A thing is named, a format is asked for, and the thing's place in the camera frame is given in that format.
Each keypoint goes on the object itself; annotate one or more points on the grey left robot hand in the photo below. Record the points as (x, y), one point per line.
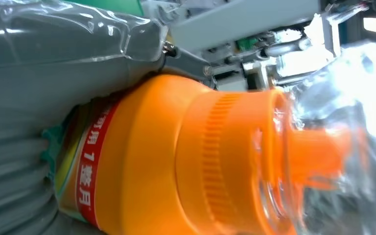
(45, 65)

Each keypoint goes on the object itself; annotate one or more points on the orange bottle with clear cap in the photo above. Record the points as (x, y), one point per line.
(162, 155)

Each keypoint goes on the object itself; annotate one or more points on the white machine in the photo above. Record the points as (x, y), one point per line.
(240, 22)

